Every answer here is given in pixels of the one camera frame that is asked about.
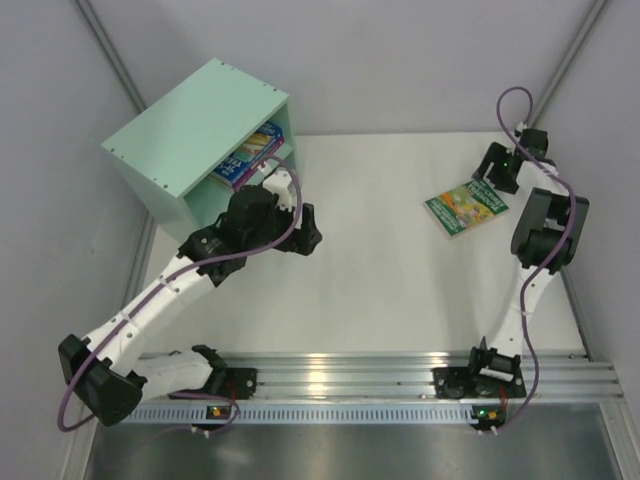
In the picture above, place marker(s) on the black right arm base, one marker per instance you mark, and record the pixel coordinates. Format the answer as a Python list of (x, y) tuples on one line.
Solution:
[(456, 383)]

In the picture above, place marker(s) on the mint green shelf cabinet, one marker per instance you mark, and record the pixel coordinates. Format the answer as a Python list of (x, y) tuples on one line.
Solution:
[(168, 152)]

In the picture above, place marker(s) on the purple 117-Storey Treehouse book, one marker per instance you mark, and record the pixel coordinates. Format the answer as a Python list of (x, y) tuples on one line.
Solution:
[(257, 164)]

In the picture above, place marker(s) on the green Storey Treehouse book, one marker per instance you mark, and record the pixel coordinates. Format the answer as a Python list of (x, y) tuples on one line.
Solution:
[(465, 207)]

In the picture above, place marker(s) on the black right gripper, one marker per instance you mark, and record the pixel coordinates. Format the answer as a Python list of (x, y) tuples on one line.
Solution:
[(500, 170)]

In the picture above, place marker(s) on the aluminium mounting rail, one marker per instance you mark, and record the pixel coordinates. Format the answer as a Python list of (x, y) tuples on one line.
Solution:
[(407, 376)]

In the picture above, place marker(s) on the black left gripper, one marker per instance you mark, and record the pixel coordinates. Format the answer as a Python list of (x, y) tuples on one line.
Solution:
[(304, 234)]

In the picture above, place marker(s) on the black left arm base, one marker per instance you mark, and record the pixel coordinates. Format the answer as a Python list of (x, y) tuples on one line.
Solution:
[(232, 382)]

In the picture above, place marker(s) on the blue 91-Storey Treehouse book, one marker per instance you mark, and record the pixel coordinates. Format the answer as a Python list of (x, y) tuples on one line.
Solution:
[(235, 167)]

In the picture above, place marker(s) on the perforated grey cable duct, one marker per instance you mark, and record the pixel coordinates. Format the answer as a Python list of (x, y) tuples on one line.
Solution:
[(316, 414)]

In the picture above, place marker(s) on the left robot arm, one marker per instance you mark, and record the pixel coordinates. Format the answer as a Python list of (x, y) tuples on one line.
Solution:
[(106, 368)]

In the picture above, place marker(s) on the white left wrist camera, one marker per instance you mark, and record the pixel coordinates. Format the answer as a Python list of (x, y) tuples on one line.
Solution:
[(280, 183)]

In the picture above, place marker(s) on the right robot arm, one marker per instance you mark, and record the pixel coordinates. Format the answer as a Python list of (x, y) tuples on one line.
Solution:
[(544, 241)]

